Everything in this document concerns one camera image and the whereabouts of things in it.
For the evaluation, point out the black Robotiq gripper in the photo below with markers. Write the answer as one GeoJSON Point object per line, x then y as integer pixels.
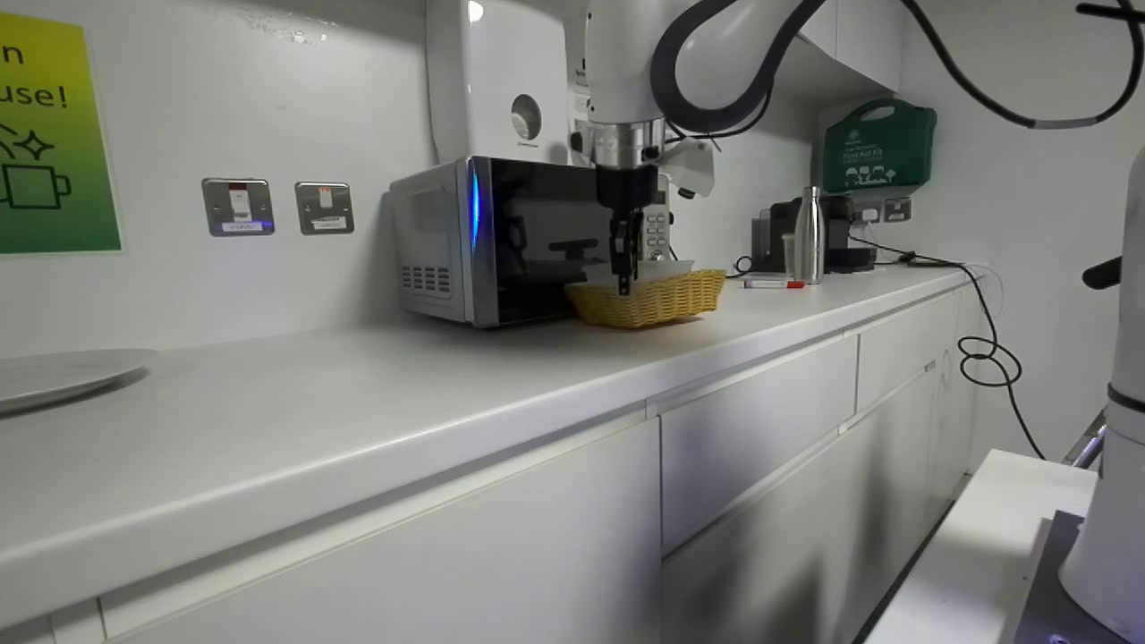
{"type": "Point", "coordinates": [628, 185]}

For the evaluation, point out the brown wicker basket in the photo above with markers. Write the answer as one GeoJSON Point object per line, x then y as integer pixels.
{"type": "Point", "coordinates": [649, 305]}

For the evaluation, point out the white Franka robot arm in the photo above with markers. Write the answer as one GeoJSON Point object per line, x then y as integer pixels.
{"type": "Point", "coordinates": [622, 58]}

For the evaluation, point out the silver microwave oven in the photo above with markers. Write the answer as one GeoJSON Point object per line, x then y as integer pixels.
{"type": "Point", "coordinates": [434, 236]}

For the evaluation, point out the green first aid box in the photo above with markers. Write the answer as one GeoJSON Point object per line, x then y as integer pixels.
{"type": "Point", "coordinates": [879, 143]}

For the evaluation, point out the white marker red cap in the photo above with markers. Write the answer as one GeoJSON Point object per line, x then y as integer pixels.
{"type": "Point", "coordinates": [774, 284]}

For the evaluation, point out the slim steel bottle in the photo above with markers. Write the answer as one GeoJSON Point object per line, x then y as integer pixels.
{"type": "Point", "coordinates": [810, 236]}

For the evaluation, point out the black coffee machine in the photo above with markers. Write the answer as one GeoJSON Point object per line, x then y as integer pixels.
{"type": "Point", "coordinates": [851, 236]}

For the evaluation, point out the wide white drawer front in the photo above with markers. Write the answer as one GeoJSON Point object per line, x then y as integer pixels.
{"type": "Point", "coordinates": [758, 434]}

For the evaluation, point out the white cabinet door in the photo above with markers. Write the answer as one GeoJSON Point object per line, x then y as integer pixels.
{"type": "Point", "coordinates": [452, 560]}

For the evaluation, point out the white lower drawer front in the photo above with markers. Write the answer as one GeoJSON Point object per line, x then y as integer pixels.
{"type": "Point", "coordinates": [788, 575]}

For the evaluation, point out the white robot table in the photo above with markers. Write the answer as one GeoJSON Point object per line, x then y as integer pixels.
{"type": "Point", "coordinates": [977, 550]}

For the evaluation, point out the white wall water heater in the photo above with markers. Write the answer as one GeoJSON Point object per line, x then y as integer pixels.
{"type": "Point", "coordinates": [501, 58]}

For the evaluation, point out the small white wall socket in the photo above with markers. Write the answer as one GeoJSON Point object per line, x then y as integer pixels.
{"type": "Point", "coordinates": [897, 207]}

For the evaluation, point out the silver wall socket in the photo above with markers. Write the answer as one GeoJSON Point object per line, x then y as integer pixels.
{"type": "Point", "coordinates": [238, 205]}
{"type": "Point", "coordinates": [322, 207]}

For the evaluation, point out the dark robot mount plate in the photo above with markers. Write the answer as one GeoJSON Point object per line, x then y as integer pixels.
{"type": "Point", "coordinates": [1042, 608]}

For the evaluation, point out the green yellow wall poster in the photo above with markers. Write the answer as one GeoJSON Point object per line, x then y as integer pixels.
{"type": "Point", "coordinates": [56, 143]}

